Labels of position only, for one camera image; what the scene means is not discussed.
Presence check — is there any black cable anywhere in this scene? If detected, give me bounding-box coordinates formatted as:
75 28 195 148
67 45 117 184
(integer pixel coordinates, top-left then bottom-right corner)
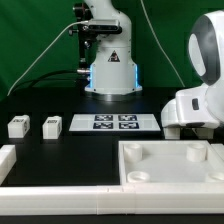
19 69 91 90

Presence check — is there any white marker base plate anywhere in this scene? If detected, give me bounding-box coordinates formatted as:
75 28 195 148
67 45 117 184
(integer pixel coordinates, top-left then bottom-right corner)
69 114 160 132

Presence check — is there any white square tabletop part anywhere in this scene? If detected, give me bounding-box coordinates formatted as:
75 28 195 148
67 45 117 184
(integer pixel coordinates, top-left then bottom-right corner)
118 140 224 185

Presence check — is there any white obstacle wall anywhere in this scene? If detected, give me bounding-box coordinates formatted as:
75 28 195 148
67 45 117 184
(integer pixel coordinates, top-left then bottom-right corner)
0 183 224 216
0 145 17 185

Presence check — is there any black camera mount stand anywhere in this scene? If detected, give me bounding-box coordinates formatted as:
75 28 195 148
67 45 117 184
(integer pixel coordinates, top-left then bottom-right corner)
69 3 91 69

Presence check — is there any white cable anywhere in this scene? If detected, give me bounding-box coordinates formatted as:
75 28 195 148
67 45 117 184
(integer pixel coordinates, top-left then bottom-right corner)
7 20 88 96

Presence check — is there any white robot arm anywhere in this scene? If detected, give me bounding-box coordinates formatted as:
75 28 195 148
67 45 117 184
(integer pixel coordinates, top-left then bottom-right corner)
84 0 224 129

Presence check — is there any white obstacle front wall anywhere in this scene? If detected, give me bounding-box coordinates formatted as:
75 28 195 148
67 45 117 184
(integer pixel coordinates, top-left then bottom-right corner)
0 183 224 216

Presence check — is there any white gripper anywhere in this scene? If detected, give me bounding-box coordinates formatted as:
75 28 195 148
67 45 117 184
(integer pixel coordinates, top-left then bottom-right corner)
161 99 179 128

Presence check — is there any white obstacle left wall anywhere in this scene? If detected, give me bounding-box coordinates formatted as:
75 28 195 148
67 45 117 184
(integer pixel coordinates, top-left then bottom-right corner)
0 145 17 185

